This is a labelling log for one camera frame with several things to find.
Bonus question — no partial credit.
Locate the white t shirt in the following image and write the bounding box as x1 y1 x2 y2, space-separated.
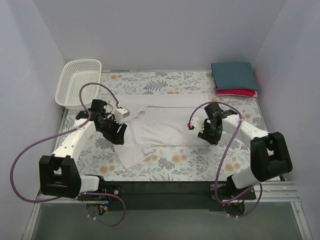
114 93 211 169

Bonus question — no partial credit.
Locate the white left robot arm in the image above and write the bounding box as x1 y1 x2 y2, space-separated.
39 99 130 200

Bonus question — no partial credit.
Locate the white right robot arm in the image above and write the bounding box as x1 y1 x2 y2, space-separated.
188 102 293 199

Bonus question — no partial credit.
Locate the folded red t shirt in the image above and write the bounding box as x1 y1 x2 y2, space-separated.
215 89 256 97

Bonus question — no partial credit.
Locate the folded pink t shirt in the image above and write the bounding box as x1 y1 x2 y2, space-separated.
212 76 259 99

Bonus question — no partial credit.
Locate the white plastic basket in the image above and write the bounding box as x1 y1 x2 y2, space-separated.
55 59 102 111

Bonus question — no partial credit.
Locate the folded teal t shirt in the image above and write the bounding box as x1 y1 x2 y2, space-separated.
211 61 260 92

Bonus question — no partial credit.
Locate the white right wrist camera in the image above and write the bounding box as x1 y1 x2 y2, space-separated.
187 117 205 133

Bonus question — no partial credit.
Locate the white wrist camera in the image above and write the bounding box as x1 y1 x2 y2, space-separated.
113 107 130 124
187 117 205 133

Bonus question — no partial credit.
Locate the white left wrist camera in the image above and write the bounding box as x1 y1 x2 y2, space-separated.
113 107 130 124

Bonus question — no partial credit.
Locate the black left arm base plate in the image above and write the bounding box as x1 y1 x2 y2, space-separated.
77 181 123 201

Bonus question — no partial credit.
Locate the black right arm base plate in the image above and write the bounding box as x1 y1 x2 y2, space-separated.
217 181 257 201

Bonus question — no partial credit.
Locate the aluminium frame rail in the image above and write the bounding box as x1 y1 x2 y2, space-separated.
23 181 312 240

